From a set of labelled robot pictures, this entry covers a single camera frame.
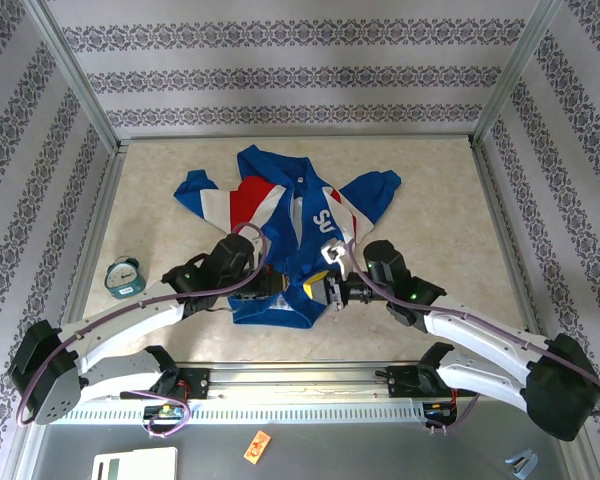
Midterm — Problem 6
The blue red white jacket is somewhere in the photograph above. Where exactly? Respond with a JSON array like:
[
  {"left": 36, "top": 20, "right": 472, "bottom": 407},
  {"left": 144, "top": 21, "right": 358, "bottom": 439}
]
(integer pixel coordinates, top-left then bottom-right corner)
[{"left": 173, "top": 144, "right": 404, "bottom": 332}]

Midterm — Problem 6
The teal alarm clock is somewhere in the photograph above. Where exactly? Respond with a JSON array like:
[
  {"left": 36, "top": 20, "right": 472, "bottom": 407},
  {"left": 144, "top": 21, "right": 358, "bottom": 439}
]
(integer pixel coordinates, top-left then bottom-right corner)
[{"left": 103, "top": 255, "right": 148, "bottom": 301}]

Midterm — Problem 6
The orange printed card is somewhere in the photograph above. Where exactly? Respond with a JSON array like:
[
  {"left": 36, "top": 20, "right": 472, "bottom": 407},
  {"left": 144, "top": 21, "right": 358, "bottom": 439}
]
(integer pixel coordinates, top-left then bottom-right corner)
[{"left": 242, "top": 429, "right": 272, "bottom": 461}]

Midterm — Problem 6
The grey metal panel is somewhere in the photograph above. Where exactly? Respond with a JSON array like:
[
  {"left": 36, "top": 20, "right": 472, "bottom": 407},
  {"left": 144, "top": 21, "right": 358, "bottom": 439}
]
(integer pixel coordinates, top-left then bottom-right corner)
[{"left": 8, "top": 399, "right": 599, "bottom": 480}]

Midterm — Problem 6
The white box with display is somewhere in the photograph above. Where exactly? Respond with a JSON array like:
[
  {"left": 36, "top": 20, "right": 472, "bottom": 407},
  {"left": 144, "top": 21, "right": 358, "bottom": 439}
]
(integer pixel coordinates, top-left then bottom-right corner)
[{"left": 90, "top": 446, "right": 179, "bottom": 480}]

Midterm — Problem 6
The grey blue clip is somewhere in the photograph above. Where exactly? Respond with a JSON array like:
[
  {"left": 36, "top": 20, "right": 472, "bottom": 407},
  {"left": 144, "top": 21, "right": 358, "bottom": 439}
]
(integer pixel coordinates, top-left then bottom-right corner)
[{"left": 505, "top": 447, "right": 538, "bottom": 477}]

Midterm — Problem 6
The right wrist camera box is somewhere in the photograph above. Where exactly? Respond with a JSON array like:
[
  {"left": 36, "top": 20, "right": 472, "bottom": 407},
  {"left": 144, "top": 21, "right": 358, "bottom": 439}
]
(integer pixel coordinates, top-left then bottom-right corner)
[{"left": 319, "top": 238, "right": 351, "bottom": 267}]

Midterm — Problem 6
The aluminium mounting rail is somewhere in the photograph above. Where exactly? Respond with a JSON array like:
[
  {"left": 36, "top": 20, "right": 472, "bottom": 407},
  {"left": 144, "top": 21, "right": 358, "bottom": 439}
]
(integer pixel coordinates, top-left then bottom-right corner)
[{"left": 79, "top": 361, "right": 481, "bottom": 402}]

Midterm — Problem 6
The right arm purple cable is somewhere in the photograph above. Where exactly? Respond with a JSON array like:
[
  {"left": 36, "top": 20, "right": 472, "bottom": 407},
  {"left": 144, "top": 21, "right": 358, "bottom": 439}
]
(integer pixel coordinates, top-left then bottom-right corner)
[{"left": 341, "top": 238, "right": 600, "bottom": 437}]

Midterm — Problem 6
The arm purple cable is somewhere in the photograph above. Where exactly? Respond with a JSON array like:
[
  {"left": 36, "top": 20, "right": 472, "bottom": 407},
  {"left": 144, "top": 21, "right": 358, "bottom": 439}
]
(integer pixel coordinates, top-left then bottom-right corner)
[
  {"left": 341, "top": 238, "right": 600, "bottom": 437},
  {"left": 16, "top": 221, "right": 270, "bottom": 439}
]

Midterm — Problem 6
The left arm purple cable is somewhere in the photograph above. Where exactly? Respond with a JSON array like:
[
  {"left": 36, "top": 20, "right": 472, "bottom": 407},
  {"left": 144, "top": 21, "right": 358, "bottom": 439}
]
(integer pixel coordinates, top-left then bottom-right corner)
[{"left": 16, "top": 221, "right": 270, "bottom": 439}]

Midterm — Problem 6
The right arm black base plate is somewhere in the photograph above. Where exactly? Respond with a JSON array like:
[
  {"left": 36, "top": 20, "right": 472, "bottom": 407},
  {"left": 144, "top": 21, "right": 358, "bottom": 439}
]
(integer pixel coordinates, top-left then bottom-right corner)
[{"left": 385, "top": 364, "right": 431, "bottom": 399}]

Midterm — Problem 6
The aluminium table side rail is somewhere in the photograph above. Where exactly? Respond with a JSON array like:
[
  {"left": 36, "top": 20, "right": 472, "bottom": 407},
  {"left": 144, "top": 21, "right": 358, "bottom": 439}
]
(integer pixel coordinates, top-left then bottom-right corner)
[
  {"left": 470, "top": 138, "right": 552, "bottom": 351},
  {"left": 49, "top": 139, "right": 130, "bottom": 366}
]

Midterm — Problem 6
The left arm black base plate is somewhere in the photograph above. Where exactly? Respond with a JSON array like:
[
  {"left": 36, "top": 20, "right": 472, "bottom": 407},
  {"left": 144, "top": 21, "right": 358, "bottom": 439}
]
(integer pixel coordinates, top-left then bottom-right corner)
[{"left": 149, "top": 367, "right": 212, "bottom": 401}]

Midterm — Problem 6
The slotted white cable duct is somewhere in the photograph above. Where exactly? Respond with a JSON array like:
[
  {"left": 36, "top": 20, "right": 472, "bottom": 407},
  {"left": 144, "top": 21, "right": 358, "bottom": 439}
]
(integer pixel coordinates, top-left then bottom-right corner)
[{"left": 64, "top": 402, "right": 432, "bottom": 424}]

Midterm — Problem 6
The aluminium frame post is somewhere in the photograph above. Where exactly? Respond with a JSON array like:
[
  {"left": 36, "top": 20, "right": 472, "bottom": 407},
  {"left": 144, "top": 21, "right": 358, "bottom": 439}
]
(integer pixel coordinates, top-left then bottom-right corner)
[
  {"left": 21, "top": 0, "right": 122, "bottom": 152},
  {"left": 471, "top": 0, "right": 565, "bottom": 147}
]

